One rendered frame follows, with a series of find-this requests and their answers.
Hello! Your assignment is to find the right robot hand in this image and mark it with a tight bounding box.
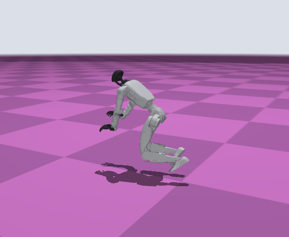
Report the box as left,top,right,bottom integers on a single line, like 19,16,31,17
106,111,124,117

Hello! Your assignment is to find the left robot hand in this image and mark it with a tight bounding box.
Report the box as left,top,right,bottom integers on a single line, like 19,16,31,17
99,124,115,132

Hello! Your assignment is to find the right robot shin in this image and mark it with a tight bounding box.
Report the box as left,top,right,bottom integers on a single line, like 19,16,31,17
150,142,177,154

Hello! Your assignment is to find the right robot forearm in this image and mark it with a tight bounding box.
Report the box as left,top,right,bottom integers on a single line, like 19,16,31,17
120,103,134,119

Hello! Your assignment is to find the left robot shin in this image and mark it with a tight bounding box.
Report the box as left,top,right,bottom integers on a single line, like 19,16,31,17
142,151,181,163

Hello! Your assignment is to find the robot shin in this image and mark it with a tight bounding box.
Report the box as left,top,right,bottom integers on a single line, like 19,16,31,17
142,151,181,163
150,142,177,154

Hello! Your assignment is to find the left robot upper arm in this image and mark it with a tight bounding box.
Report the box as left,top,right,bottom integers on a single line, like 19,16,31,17
115,86,127,115

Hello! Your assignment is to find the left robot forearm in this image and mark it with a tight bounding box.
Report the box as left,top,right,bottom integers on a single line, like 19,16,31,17
111,108,120,131

